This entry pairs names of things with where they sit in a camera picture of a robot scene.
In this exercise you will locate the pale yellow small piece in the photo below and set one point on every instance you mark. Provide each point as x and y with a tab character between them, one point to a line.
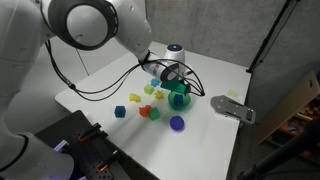
233	93

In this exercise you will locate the translucent green bowl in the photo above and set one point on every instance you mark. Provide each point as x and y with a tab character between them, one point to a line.
187	101

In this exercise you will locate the small blue block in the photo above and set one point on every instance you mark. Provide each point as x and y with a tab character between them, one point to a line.
178	99

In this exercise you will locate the grey metal mounting plate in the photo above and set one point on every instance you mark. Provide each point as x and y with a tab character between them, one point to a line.
230	107

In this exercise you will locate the purple glowing light strip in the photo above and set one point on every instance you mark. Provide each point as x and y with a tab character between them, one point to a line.
61	145

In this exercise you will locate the purple-blue ball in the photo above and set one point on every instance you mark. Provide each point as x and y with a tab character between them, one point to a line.
177	123

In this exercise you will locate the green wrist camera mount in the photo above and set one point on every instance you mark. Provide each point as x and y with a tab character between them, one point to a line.
173	86

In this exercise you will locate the thick black pole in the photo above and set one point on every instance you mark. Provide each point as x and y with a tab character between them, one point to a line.
283	154

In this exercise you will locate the lime green block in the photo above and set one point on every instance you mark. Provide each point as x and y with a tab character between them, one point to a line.
149	89

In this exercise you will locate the teal toy block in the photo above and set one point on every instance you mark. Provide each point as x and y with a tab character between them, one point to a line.
180	106

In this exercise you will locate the orange toy shape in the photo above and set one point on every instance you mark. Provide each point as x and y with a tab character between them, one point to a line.
144	111

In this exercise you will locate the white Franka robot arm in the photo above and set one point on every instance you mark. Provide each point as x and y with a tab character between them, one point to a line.
20	33

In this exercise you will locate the thin black tripod stand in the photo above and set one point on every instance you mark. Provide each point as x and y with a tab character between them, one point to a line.
266	38

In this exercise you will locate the light blue toy shape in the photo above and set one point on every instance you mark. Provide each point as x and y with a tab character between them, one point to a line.
155	82

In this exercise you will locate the colourful toy shelf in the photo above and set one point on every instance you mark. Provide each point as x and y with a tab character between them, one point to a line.
311	111

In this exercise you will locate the yellow toy shape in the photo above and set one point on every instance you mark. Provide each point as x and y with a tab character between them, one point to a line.
134	98

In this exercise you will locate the black orange clamp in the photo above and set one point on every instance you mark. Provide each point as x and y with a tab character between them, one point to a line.
108	161
90	131

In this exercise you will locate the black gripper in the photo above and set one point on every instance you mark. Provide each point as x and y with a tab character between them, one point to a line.
187	88

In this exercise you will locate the yellow star toy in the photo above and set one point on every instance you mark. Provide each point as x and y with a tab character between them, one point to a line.
159	95

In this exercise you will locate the black perforated base board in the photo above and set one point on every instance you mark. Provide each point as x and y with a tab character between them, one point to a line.
83	156

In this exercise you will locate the wooden board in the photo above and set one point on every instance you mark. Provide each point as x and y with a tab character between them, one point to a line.
290	106

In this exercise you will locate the dark blue cube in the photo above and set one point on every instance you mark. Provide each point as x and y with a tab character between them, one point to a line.
120	111

